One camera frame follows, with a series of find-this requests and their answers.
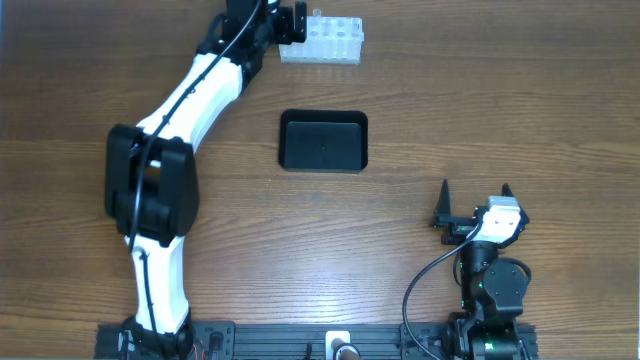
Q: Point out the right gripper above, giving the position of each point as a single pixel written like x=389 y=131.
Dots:
x=457 y=222

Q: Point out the clear test tube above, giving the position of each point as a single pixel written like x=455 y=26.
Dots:
x=316 y=13

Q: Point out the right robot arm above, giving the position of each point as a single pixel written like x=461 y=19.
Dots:
x=492 y=290

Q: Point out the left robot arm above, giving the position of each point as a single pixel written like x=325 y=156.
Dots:
x=210 y=90

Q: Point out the black tray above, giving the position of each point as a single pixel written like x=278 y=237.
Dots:
x=322 y=142

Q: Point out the white test tube rack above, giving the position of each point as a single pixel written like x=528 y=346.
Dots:
x=320 y=50

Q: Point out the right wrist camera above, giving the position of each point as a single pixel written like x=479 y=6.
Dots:
x=500 y=220

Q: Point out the mounting rail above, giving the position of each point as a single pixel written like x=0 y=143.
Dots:
x=280 y=341

